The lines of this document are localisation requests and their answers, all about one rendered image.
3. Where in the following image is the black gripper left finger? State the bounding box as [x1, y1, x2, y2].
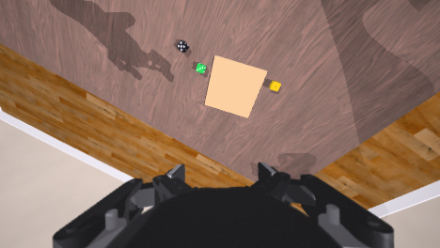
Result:
[53, 164, 199, 248]

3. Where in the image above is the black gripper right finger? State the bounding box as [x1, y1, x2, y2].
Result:
[242, 163, 394, 248]

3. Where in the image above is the green die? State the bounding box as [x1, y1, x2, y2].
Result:
[196, 63, 207, 73]

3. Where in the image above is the beige square mat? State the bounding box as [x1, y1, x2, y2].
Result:
[205, 55, 267, 118]

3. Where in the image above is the black die with white pips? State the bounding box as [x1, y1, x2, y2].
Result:
[177, 40, 189, 53]

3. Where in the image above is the yellow die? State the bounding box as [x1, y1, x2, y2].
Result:
[269, 81, 280, 91]

